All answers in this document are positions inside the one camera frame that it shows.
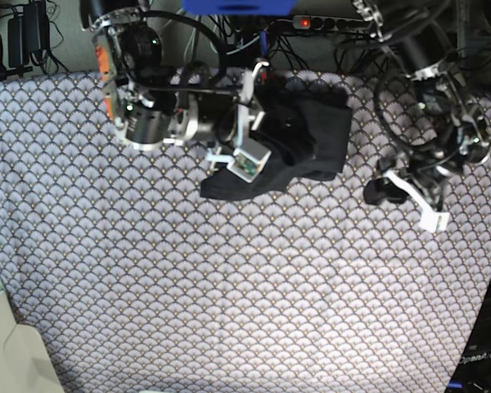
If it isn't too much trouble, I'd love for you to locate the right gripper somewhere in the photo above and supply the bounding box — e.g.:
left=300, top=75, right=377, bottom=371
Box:
left=205, top=59, right=270, bottom=164

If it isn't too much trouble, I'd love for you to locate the dark T-shirt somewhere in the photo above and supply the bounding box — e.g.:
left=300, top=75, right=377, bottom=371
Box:
left=200, top=82, right=353, bottom=201

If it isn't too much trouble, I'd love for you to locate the black OpenArm box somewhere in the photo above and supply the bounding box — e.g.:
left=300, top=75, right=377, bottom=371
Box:
left=446, top=281, right=491, bottom=392

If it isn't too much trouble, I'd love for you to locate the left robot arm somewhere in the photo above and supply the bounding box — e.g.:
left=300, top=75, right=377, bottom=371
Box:
left=352, top=1, right=491, bottom=212

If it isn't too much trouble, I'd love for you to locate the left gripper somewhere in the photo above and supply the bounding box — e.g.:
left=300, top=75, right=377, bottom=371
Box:
left=363, top=158, right=440, bottom=212

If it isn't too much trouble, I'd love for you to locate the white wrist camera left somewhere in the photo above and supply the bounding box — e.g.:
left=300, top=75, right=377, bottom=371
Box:
left=419, top=210, right=450, bottom=233

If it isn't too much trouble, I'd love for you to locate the black power strip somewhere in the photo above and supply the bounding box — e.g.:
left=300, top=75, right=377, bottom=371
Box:
left=291, top=15, right=367, bottom=33

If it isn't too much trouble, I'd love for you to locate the black power adapter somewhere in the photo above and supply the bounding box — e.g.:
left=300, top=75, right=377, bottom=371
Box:
left=7, top=1, right=49, bottom=68

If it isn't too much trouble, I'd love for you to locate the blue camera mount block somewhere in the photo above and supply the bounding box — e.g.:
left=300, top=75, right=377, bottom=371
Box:
left=182, top=0, right=295, bottom=16

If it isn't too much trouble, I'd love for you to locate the fan-patterned tablecloth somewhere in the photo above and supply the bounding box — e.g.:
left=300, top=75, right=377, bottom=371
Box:
left=0, top=72, right=491, bottom=392

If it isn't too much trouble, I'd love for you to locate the beige cabinet corner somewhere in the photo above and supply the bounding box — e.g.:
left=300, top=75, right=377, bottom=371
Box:
left=0, top=279, right=63, bottom=392

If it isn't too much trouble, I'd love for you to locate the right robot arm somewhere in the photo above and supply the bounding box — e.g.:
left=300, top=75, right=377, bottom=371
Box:
left=79, top=1, right=269, bottom=163

